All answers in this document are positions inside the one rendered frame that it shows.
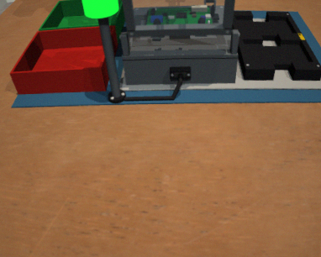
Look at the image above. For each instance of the red open-top bin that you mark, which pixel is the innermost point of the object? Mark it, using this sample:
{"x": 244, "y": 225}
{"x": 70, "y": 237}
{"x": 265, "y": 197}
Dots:
{"x": 80, "y": 49}

